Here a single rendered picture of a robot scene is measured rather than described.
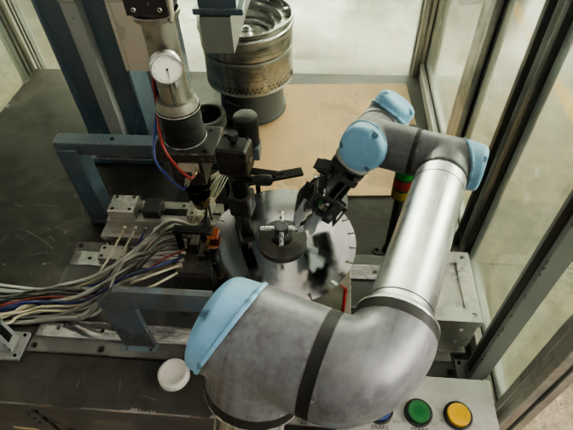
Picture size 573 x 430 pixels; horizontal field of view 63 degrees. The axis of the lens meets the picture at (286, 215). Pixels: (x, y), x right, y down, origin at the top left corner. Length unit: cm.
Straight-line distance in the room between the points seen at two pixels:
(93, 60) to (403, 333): 115
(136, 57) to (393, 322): 59
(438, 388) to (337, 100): 115
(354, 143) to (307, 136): 90
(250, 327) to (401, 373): 15
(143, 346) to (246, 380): 71
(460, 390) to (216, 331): 60
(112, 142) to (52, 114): 76
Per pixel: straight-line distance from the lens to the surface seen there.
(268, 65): 151
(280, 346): 46
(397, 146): 74
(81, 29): 139
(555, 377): 86
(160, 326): 119
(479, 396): 98
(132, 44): 84
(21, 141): 190
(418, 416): 93
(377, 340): 47
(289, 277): 99
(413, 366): 49
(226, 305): 49
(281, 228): 100
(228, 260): 102
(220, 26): 109
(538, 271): 80
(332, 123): 168
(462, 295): 108
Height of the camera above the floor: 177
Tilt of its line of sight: 48 degrees down
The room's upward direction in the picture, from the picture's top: 3 degrees counter-clockwise
